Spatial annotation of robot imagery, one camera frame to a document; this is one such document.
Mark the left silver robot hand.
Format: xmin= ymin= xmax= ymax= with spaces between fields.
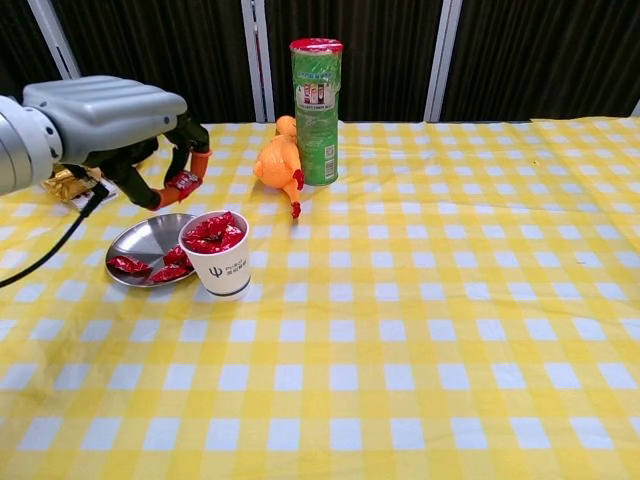
xmin=22 ymin=74 xmax=214 ymax=211

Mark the white paper cup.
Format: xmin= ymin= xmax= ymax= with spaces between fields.
xmin=178 ymin=209 xmax=252 ymax=300

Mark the gold chocolate bar pack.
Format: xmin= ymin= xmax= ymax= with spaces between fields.
xmin=42 ymin=167 xmax=104 ymax=204

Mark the round metal plate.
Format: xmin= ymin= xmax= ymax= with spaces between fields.
xmin=105 ymin=213 xmax=199 ymax=289

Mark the orange rubber chicken toy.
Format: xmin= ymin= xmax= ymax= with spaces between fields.
xmin=253 ymin=114 xmax=306 ymax=220

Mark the green chips can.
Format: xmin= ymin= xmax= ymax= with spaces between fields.
xmin=288 ymin=38 xmax=345 ymax=187

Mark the yellow checkered tablecloth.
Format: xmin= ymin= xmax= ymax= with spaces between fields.
xmin=0 ymin=117 xmax=640 ymax=480

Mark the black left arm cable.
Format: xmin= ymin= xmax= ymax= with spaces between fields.
xmin=0 ymin=182 xmax=111 ymax=289

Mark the silver partition post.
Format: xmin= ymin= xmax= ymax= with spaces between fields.
xmin=240 ymin=0 xmax=276 ymax=124
xmin=423 ymin=0 xmax=464 ymax=123
xmin=27 ymin=0 xmax=84 ymax=86

